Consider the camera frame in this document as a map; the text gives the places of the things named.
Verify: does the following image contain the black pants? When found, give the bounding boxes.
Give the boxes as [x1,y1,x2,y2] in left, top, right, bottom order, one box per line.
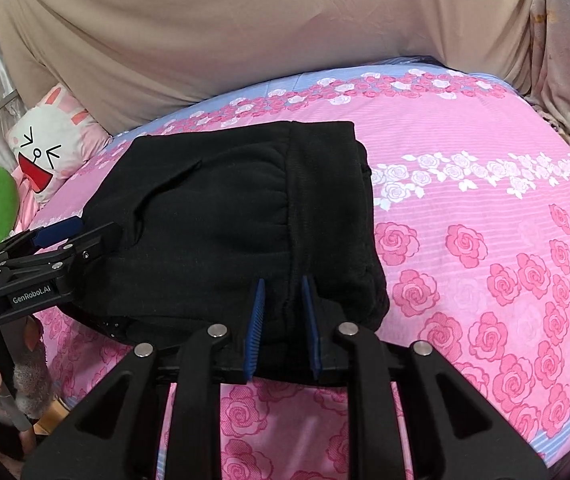
[64,122,389,384]

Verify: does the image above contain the left hand in grey glove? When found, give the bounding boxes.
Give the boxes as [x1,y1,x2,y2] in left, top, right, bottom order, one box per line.
[0,316,54,432]

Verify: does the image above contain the white bunny face pillow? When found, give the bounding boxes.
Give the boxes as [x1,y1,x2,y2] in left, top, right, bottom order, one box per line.
[6,84,111,205]

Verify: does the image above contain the pink floral bed sheet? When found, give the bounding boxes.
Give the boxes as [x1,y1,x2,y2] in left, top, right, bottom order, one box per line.
[31,62,570,479]

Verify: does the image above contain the beige fabric headboard cover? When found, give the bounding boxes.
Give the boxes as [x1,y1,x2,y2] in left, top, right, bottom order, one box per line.
[0,0,532,133]

